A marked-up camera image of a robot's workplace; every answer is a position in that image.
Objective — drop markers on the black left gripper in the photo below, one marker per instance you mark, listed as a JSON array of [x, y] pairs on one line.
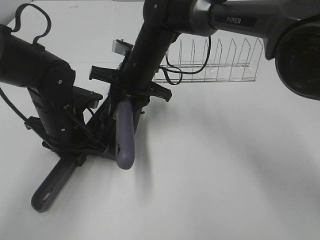
[[79, 150]]

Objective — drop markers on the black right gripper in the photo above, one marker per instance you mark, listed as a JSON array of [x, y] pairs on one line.
[[124, 84]]

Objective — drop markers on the purple plastic dustpan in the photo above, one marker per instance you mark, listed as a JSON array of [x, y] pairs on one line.
[[103, 129]]

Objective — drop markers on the purple hand brush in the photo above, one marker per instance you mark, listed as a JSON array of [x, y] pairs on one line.
[[121, 111]]

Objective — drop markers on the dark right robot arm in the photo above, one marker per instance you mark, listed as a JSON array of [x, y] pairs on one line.
[[290, 30]]

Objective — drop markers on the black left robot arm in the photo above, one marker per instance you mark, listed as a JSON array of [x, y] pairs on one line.
[[58, 102]]

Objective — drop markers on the wire dish rack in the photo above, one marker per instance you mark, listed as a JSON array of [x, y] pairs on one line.
[[217, 61]]

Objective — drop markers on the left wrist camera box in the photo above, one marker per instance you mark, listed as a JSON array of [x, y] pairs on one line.
[[86, 98]]

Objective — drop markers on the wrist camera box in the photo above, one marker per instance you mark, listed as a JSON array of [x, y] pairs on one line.
[[121, 47], [86, 98]]

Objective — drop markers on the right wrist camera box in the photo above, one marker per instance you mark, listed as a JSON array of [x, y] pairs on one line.
[[121, 47]]

